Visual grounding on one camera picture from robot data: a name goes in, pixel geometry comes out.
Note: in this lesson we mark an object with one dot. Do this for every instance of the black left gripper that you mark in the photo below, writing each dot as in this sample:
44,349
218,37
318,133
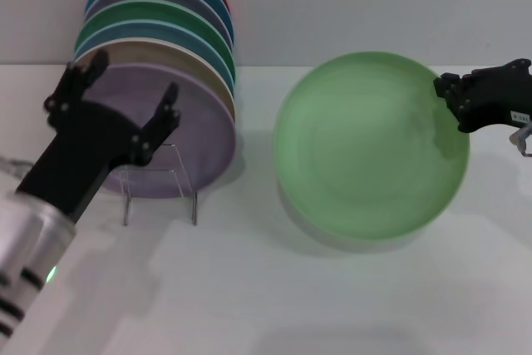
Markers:
79,151

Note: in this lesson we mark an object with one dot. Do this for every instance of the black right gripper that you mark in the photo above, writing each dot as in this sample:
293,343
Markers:
494,101

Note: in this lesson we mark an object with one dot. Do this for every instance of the light green plate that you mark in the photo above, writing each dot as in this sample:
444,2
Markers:
365,155

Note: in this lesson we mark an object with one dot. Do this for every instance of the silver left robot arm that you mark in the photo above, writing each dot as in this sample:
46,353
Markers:
29,230

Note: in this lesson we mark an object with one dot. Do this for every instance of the cream plate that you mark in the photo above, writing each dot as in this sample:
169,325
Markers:
166,53

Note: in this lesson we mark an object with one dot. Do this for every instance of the light blue plate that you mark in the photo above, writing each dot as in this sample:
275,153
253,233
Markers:
124,33

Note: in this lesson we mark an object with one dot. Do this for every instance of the lavender purple plate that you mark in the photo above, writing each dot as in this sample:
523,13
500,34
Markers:
199,130

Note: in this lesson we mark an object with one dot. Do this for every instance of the dark green plate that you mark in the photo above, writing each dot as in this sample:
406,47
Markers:
166,10

